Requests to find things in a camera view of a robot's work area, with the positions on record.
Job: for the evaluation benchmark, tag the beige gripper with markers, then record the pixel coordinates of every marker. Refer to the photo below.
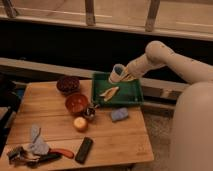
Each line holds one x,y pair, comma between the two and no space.
126,76

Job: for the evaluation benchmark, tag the white blue cup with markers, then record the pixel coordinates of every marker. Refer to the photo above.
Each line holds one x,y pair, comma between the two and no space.
116,74

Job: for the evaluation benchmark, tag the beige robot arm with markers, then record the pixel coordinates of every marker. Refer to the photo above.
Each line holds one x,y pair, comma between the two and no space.
191,147

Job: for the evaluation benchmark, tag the beige object in tray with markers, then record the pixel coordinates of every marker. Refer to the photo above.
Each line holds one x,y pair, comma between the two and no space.
109,93

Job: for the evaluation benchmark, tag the blue grey sponge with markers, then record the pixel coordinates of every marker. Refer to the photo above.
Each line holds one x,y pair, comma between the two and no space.
119,114

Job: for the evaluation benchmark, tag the small metal cup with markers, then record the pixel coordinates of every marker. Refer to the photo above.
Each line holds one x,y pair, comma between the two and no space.
89,113

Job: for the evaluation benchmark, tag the orange brown bowl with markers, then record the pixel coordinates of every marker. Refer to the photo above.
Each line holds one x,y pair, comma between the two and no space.
76,103

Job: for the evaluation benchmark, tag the dark brown bowl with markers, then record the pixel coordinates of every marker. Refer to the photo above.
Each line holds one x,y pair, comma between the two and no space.
68,84

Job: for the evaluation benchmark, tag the yellow apple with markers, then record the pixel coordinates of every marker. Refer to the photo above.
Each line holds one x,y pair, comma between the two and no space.
80,124

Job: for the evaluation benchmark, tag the black remote control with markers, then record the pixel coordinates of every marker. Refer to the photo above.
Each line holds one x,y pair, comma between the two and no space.
84,150

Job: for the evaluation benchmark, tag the grey blue cloth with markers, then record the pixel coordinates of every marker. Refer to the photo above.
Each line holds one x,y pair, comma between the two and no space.
37,145

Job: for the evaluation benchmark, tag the red handled tool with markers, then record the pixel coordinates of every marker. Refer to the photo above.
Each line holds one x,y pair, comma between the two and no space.
67,153

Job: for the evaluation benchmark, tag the black handled utensil pile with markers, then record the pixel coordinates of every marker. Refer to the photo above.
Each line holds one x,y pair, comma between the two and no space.
19,156

